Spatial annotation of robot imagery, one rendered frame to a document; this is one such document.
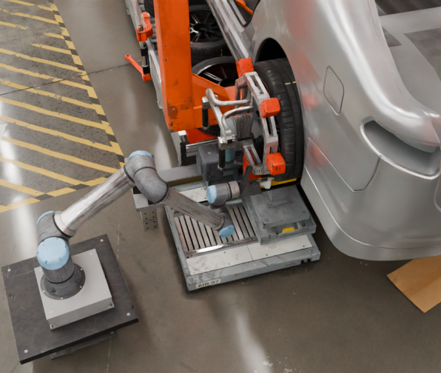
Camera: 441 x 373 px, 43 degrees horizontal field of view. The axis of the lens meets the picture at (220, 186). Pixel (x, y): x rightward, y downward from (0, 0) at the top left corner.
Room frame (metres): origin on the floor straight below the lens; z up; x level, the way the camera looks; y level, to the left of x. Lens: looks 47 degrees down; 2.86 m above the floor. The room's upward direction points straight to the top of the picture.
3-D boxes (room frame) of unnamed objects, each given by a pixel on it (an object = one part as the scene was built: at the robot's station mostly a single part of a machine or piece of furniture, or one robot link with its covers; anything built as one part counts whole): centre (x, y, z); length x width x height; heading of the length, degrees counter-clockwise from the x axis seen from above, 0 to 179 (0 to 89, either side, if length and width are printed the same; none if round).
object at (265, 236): (2.40, -0.35, 0.13); 0.50 x 0.36 x 0.10; 16
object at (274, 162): (2.05, -0.28, 0.85); 0.09 x 0.08 x 0.07; 16
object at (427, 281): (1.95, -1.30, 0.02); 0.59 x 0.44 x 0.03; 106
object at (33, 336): (1.65, 0.81, 0.15); 0.60 x 0.60 x 0.30; 23
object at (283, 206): (2.40, -0.35, 0.32); 0.40 x 0.30 x 0.28; 16
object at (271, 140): (2.35, -0.19, 0.85); 0.54 x 0.07 x 0.54; 16
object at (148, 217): (2.36, 0.46, 0.21); 0.10 x 0.10 x 0.42; 16
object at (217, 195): (2.06, 0.01, 0.62); 0.12 x 0.09 x 0.10; 106
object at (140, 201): (2.33, 0.45, 0.44); 0.43 x 0.17 x 0.03; 16
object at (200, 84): (2.85, -0.06, 0.69); 0.52 x 0.17 x 0.35; 106
